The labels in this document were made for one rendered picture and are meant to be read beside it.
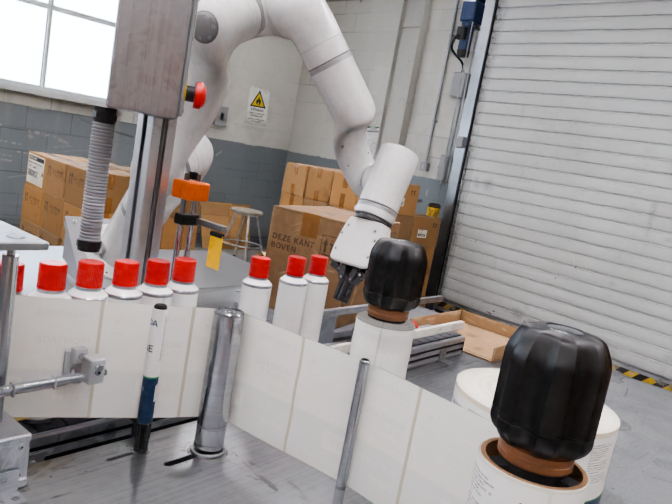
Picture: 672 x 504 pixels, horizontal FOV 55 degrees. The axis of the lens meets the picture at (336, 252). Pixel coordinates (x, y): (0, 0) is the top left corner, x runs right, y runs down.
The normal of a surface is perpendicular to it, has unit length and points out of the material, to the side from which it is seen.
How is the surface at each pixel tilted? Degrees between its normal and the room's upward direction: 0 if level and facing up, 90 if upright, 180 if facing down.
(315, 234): 90
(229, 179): 90
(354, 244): 69
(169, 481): 0
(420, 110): 90
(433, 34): 90
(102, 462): 0
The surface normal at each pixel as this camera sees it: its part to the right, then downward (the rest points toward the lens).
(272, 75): 0.66, 0.23
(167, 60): 0.26, 0.19
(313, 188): -0.70, -0.01
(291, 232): -0.47, 0.05
